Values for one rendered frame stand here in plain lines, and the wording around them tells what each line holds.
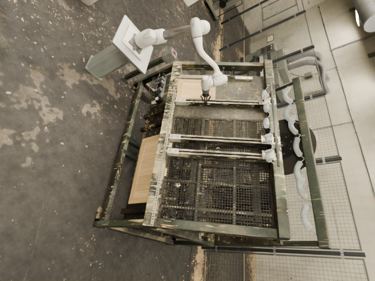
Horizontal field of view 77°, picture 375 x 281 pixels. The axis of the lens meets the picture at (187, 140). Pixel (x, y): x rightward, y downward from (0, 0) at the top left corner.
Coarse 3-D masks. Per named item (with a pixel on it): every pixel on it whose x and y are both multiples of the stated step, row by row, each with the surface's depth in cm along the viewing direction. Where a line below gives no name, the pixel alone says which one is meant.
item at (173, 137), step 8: (176, 136) 263; (184, 136) 262; (192, 136) 261; (200, 136) 261; (208, 136) 260; (264, 136) 250; (272, 136) 250; (232, 144) 259; (240, 144) 257; (248, 144) 256; (256, 144) 254; (264, 144) 252
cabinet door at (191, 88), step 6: (180, 84) 309; (186, 84) 308; (192, 84) 308; (198, 84) 307; (180, 90) 303; (186, 90) 303; (192, 90) 302; (198, 90) 302; (210, 90) 300; (180, 96) 298; (186, 96) 298; (192, 96) 297; (198, 96) 296
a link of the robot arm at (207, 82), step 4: (204, 76) 247; (208, 76) 247; (204, 80) 245; (208, 80) 246; (212, 80) 250; (204, 84) 248; (208, 84) 249; (212, 84) 251; (204, 88) 253; (208, 88) 254
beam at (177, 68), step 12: (180, 72) 319; (168, 96) 295; (168, 108) 286; (168, 120) 277; (168, 144) 261; (156, 156) 254; (156, 168) 247; (156, 180) 240; (144, 216) 223; (156, 216) 223; (156, 228) 226
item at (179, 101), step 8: (264, 96) 265; (176, 104) 292; (184, 104) 291; (192, 104) 289; (200, 104) 288; (208, 104) 286; (216, 104) 285; (224, 104) 283; (232, 104) 282; (240, 104) 280; (248, 104) 278; (256, 104) 277
